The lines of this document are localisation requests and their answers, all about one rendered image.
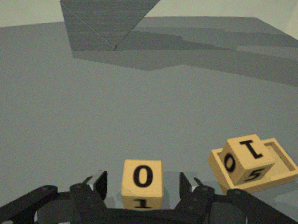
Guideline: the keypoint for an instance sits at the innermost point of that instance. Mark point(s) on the tan cube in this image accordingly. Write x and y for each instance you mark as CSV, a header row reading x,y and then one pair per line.
x,y
246,159
142,185

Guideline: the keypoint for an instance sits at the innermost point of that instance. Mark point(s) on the tan rectangular tray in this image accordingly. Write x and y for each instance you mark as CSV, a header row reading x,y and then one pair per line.
x,y
284,171

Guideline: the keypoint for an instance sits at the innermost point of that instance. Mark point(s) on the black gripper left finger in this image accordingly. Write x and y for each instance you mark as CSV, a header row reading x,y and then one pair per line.
x,y
55,207

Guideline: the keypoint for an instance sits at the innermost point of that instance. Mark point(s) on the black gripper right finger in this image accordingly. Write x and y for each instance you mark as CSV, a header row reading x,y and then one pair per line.
x,y
200,205

